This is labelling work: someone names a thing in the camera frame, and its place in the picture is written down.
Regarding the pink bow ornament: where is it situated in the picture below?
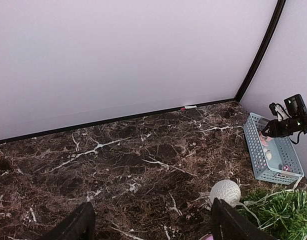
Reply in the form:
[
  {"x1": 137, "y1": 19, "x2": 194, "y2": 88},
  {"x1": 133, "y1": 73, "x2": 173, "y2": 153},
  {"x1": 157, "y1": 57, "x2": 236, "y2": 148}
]
[{"x1": 259, "y1": 132, "x2": 272, "y2": 147}]

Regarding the clear string light garland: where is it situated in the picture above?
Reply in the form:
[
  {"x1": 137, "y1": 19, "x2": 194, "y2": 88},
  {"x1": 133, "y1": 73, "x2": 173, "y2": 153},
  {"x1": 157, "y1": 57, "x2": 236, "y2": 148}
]
[{"x1": 208, "y1": 177, "x2": 302, "y2": 226}]

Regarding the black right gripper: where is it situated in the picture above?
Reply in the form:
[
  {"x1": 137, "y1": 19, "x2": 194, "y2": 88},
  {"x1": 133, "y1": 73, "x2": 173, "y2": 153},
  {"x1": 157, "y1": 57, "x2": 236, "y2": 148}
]
[{"x1": 261, "y1": 94, "x2": 307, "y2": 138}]

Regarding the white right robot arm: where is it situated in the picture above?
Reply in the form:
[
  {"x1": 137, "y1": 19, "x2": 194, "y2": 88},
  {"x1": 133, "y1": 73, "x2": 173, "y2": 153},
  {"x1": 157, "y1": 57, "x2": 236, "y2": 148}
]
[{"x1": 260, "y1": 94, "x2": 307, "y2": 139}]

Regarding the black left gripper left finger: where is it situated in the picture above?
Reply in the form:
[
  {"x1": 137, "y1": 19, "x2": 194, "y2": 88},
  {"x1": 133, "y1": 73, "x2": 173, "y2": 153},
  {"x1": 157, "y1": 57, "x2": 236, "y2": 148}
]
[{"x1": 41, "y1": 202, "x2": 96, "y2": 240}]

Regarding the small green christmas tree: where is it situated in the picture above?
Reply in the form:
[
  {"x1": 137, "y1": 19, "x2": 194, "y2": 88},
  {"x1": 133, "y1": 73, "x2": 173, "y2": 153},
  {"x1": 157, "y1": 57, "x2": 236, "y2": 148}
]
[{"x1": 236, "y1": 189, "x2": 307, "y2": 240}]

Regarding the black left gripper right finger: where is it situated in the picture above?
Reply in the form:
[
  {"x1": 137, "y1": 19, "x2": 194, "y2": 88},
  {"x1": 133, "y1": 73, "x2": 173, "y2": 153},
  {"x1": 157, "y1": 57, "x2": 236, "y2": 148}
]
[{"x1": 211, "y1": 198, "x2": 276, "y2": 240}]

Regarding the blue plastic basket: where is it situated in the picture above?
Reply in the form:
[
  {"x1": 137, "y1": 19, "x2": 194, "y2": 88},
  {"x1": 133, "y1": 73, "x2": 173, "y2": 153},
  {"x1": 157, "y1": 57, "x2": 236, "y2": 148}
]
[{"x1": 243, "y1": 113, "x2": 304, "y2": 185}]

